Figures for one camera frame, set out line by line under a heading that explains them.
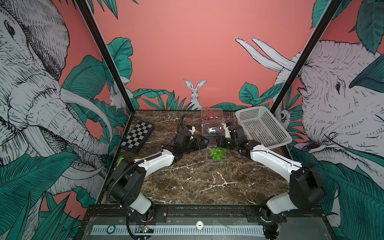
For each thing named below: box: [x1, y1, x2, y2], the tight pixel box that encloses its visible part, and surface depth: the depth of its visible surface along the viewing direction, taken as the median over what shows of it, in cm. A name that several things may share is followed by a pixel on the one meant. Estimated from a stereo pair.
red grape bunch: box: [203, 110, 222, 120], surface depth 117 cm
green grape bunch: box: [210, 147, 226, 161], surface depth 88 cm
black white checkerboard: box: [120, 121, 155, 153], surface depth 103 cm
